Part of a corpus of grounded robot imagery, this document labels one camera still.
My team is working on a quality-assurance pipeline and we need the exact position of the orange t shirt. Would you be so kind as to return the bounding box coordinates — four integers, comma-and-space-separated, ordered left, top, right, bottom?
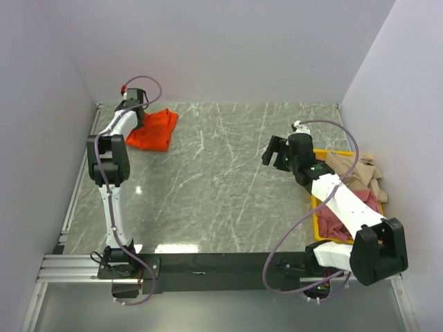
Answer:
125, 109, 179, 152

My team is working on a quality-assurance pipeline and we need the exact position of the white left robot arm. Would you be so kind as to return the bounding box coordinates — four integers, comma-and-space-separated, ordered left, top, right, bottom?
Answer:
87, 86, 147, 278

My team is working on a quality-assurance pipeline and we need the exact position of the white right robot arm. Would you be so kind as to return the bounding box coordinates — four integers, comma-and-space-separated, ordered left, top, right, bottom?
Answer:
262, 133, 408, 286

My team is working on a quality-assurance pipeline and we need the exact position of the yellow plastic bin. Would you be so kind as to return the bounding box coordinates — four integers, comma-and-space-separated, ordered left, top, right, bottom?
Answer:
310, 148, 385, 243

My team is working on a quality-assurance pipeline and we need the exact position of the beige t shirt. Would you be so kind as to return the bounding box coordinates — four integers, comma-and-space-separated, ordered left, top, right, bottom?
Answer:
325, 151, 388, 203

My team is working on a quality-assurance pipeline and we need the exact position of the pink t shirt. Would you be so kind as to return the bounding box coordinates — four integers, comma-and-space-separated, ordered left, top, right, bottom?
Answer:
315, 189, 383, 243

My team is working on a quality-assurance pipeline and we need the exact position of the black base crossbar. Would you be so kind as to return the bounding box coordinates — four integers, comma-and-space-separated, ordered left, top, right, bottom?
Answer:
98, 250, 337, 294

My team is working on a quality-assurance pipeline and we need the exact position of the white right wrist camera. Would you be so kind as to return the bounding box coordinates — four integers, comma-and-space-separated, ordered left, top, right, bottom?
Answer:
291, 120, 311, 135

